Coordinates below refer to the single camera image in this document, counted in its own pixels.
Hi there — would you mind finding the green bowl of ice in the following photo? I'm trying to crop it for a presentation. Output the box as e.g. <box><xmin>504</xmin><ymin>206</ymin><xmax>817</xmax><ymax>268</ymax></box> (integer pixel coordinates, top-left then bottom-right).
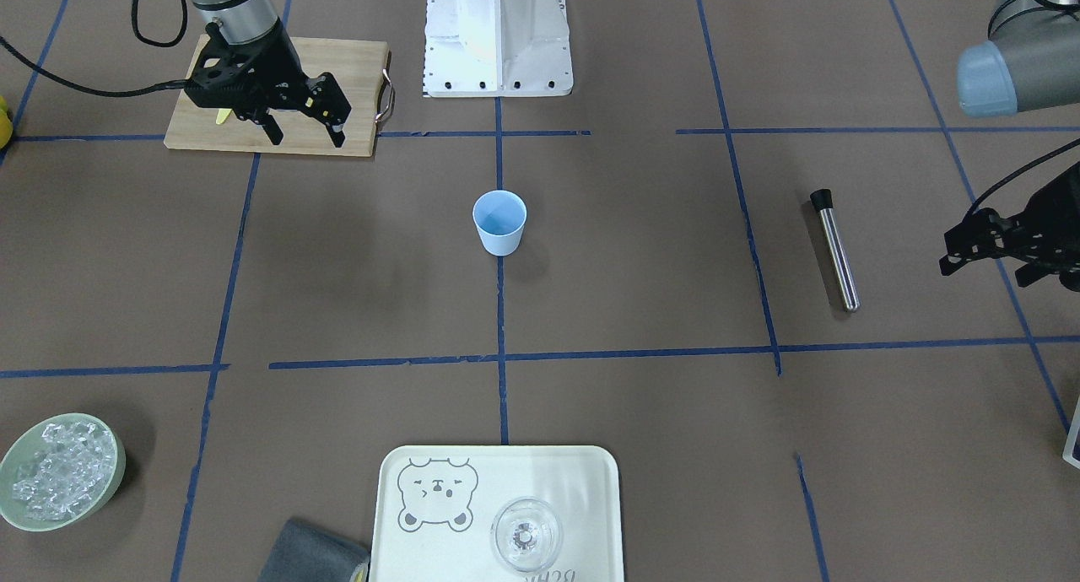
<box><xmin>1</xmin><ymin>412</ymin><xmax>127</xmax><ymax>532</ymax></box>

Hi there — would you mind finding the clear wine glass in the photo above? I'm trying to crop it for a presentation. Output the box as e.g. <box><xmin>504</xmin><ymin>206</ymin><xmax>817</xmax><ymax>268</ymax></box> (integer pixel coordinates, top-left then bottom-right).
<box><xmin>490</xmin><ymin>497</ymin><xmax>564</xmax><ymax>574</ymax></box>

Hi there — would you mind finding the cream bear tray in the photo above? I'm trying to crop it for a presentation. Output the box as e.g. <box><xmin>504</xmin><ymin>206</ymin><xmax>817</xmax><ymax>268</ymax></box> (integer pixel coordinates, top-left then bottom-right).
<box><xmin>368</xmin><ymin>446</ymin><xmax>626</xmax><ymax>581</ymax></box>

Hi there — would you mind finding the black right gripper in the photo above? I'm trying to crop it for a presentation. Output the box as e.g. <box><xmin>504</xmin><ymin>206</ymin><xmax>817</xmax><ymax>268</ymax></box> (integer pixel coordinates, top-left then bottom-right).
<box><xmin>184</xmin><ymin>21</ymin><xmax>352</xmax><ymax>148</ymax></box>

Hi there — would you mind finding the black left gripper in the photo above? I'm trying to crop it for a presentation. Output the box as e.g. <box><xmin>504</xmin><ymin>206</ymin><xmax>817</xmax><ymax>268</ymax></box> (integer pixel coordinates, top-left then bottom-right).
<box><xmin>939</xmin><ymin>164</ymin><xmax>1079</xmax><ymax>293</ymax></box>

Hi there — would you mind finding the grey folded cloth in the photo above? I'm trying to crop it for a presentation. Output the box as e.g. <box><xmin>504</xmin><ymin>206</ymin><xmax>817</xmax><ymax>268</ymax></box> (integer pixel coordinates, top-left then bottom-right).
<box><xmin>257</xmin><ymin>518</ymin><xmax>370</xmax><ymax>581</ymax></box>

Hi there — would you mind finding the whole yellow lemon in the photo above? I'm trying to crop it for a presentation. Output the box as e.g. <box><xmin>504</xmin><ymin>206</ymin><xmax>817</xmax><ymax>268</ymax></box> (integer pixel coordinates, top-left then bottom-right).
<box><xmin>0</xmin><ymin>95</ymin><xmax>14</xmax><ymax>150</ymax></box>

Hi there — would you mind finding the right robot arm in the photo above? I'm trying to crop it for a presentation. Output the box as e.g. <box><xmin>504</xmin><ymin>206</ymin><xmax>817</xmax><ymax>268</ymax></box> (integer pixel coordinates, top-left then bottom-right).
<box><xmin>184</xmin><ymin>0</ymin><xmax>352</xmax><ymax>148</ymax></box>

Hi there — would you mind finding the blue plastic cup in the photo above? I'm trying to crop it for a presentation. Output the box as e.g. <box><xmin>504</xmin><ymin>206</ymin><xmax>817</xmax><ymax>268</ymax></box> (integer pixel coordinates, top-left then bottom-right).
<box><xmin>472</xmin><ymin>189</ymin><xmax>528</xmax><ymax>256</ymax></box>

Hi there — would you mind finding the bamboo cutting board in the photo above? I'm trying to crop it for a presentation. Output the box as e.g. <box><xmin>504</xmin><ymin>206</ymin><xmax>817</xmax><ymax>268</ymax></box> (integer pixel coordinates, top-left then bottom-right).
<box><xmin>165</xmin><ymin>37</ymin><xmax>392</xmax><ymax>158</ymax></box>

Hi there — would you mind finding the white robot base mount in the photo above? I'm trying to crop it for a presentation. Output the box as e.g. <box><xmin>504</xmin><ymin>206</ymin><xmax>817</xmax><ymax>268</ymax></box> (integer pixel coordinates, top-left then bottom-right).
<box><xmin>422</xmin><ymin>0</ymin><xmax>575</xmax><ymax>99</ymax></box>

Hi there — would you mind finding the steel muddler black tip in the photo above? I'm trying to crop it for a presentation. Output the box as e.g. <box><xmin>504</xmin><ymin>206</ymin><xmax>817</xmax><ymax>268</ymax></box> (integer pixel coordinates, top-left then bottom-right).
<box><xmin>810</xmin><ymin>187</ymin><xmax>861</xmax><ymax>314</ymax></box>

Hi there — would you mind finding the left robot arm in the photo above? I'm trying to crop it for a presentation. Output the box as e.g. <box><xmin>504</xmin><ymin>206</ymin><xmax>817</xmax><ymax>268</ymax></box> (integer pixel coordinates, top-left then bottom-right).
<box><xmin>940</xmin><ymin>0</ymin><xmax>1079</xmax><ymax>292</ymax></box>

